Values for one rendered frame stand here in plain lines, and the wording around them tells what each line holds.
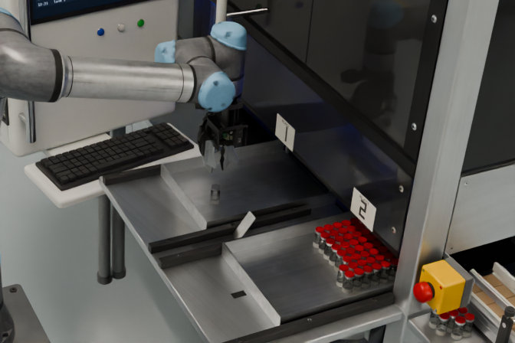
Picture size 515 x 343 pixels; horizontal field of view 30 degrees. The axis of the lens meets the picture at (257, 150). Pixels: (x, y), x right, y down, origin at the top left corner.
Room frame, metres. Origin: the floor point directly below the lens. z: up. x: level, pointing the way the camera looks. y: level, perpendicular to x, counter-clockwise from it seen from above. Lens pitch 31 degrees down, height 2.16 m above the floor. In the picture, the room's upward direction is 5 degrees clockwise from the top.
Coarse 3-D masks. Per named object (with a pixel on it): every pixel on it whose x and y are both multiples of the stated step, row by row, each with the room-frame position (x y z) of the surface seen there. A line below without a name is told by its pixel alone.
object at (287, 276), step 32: (320, 224) 1.78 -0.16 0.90; (224, 256) 1.65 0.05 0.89; (256, 256) 1.66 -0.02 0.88; (288, 256) 1.67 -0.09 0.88; (320, 256) 1.68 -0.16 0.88; (256, 288) 1.52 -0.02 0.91; (288, 288) 1.56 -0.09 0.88; (320, 288) 1.57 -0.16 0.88; (384, 288) 1.56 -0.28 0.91; (288, 320) 1.44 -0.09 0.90
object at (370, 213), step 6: (354, 192) 1.71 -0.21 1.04; (354, 198) 1.70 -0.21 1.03; (360, 198) 1.69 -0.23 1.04; (354, 204) 1.70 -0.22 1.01; (360, 204) 1.68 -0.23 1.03; (354, 210) 1.70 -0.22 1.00; (366, 210) 1.66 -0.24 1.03; (372, 210) 1.65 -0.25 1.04; (366, 216) 1.66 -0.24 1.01; (372, 216) 1.64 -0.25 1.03; (366, 222) 1.66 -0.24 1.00; (372, 222) 1.64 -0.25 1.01; (372, 228) 1.64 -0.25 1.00
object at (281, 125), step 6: (282, 120) 1.98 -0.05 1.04; (276, 126) 2.00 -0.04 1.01; (282, 126) 1.98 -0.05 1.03; (288, 126) 1.96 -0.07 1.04; (276, 132) 2.00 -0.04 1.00; (282, 132) 1.98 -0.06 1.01; (288, 132) 1.95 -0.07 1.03; (294, 132) 1.93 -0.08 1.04; (282, 138) 1.97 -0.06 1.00; (288, 138) 1.95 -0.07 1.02; (288, 144) 1.95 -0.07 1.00
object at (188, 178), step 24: (264, 144) 2.09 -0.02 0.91; (168, 168) 1.96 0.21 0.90; (192, 168) 1.99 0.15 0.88; (216, 168) 2.00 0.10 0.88; (240, 168) 2.01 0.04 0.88; (264, 168) 2.02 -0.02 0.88; (288, 168) 2.03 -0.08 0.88; (192, 192) 1.89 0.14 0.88; (240, 192) 1.90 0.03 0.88; (264, 192) 1.91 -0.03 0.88; (288, 192) 1.92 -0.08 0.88; (312, 192) 1.93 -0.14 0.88; (192, 216) 1.79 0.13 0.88; (216, 216) 1.80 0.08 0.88; (240, 216) 1.77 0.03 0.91
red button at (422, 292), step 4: (416, 284) 1.45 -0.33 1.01; (420, 284) 1.45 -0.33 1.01; (424, 284) 1.45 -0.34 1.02; (416, 288) 1.45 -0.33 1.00; (420, 288) 1.44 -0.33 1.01; (424, 288) 1.44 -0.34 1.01; (428, 288) 1.44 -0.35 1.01; (416, 292) 1.44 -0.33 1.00; (420, 292) 1.44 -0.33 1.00; (424, 292) 1.43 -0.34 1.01; (428, 292) 1.43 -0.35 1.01; (416, 296) 1.44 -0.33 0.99; (420, 296) 1.43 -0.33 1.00; (424, 296) 1.43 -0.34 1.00; (428, 296) 1.43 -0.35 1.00; (420, 300) 1.43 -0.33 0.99; (424, 300) 1.43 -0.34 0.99; (428, 300) 1.43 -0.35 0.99
